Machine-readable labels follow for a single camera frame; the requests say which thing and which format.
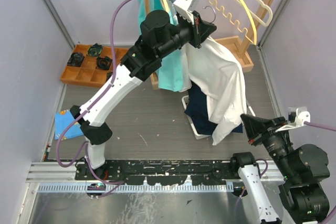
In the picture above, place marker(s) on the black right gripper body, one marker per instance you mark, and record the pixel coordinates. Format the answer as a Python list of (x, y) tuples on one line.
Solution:
[(275, 123)]

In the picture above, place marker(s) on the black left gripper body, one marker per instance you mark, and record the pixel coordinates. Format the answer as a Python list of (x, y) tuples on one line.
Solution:
[(195, 38)]

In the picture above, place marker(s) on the white t shirt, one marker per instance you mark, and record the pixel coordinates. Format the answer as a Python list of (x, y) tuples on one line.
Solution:
[(219, 75)]

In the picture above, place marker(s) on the navy t shirt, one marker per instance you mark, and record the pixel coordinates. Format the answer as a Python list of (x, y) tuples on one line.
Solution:
[(202, 113)]

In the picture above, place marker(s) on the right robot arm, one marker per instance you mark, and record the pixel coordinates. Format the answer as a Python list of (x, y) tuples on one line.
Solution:
[(303, 169)]

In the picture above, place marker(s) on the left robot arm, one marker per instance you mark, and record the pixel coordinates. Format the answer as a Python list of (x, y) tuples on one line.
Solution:
[(159, 38)]

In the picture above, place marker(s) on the teal hanging t shirt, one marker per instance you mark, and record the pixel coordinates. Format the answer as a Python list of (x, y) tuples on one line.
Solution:
[(170, 74)]

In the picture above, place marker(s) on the white perforated plastic basket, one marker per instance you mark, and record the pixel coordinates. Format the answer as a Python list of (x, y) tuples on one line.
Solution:
[(239, 129)]

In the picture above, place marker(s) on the rolled dark sock bottom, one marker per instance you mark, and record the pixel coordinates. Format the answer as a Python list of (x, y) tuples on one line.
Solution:
[(109, 76)]

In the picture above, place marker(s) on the rolled dark sock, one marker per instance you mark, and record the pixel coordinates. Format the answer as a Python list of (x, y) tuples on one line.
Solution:
[(104, 63), (75, 59), (95, 50), (109, 76)]

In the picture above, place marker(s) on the rolled dark sock middle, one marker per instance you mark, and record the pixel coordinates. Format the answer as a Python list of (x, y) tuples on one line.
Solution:
[(104, 63)]

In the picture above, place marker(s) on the rolled dark sock top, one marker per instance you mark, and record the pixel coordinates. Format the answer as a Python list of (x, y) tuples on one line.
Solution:
[(95, 50)]

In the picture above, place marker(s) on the wooden compartment tray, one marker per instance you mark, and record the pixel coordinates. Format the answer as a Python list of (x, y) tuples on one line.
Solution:
[(88, 74)]

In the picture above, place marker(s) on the rolled dark sock left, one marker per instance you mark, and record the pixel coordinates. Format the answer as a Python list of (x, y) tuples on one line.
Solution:
[(75, 59)]

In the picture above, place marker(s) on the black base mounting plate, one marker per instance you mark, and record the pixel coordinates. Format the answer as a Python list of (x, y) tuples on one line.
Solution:
[(165, 172)]

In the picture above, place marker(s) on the blue folded cloth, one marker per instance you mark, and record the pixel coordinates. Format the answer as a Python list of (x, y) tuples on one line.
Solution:
[(62, 120)]

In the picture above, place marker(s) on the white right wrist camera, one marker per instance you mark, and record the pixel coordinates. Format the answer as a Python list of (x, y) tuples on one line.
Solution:
[(297, 117)]

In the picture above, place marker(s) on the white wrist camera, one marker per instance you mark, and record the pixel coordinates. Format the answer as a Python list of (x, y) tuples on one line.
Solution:
[(184, 8), (297, 117)]

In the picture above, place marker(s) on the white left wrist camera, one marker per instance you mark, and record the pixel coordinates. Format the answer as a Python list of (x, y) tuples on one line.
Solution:
[(184, 8)]

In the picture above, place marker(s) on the white slotted cable duct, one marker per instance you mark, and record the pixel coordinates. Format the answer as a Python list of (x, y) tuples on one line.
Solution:
[(88, 188)]

